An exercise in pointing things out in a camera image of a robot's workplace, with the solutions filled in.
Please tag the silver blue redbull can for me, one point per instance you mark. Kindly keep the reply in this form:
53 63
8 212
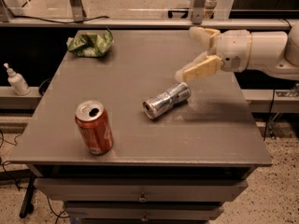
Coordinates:
155 106

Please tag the crumpled green chip bag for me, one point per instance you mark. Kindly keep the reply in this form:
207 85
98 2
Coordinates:
90 44

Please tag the white pump bottle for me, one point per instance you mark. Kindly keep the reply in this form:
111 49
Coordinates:
17 81

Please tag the metal frame post right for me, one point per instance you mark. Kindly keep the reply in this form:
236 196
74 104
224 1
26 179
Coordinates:
197 7

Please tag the grey drawer cabinet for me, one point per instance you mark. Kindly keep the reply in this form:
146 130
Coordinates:
141 201

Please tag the red soda can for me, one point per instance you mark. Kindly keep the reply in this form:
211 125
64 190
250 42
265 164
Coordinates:
93 125

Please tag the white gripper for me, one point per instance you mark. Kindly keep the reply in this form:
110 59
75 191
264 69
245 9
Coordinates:
234 50

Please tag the metal frame post left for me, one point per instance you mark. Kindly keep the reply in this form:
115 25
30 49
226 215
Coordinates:
78 11

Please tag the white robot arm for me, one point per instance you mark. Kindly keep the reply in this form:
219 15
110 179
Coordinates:
273 53

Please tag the metal frame post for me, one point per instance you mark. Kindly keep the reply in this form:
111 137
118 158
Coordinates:
78 11
197 7

